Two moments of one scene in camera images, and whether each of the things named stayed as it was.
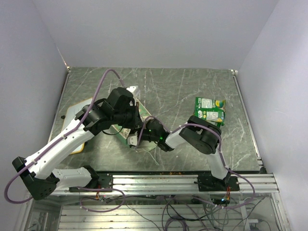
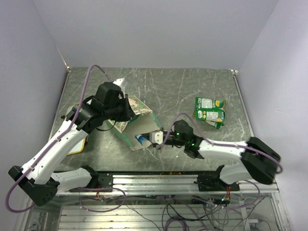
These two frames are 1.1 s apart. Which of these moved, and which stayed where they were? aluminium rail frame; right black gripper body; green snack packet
Moved: right black gripper body
Stayed: aluminium rail frame; green snack packet
